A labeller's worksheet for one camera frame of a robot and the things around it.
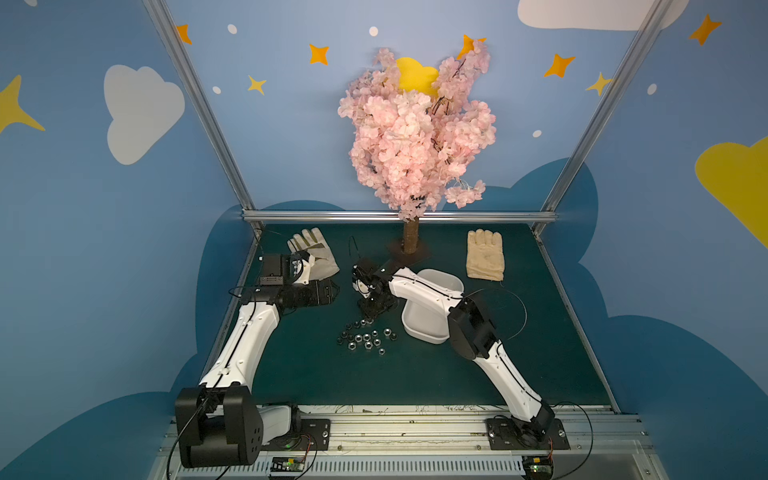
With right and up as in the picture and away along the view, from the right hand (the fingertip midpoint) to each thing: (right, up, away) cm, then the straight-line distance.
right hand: (372, 310), depth 96 cm
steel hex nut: (-1, -9, -7) cm, 12 cm away
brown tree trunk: (+14, +25, +10) cm, 30 cm away
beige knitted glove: (+42, +17, +16) cm, 48 cm away
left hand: (-13, +9, -12) cm, 20 cm away
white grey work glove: (-24, +23, +19) cm, 39 cm away
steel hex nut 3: (-2, -7, -5) cm, 9 cm away
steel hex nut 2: (-6, -10, -7) cm, 13 cm away
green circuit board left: (-20, -33, -24) cm, 46 cm away
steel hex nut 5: (+1, -6, -5) cm, 8 cm away
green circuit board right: (+42, -35, -23) cm, 59 cm away
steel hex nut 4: (-3, -4, -2) cm, 5 cm away
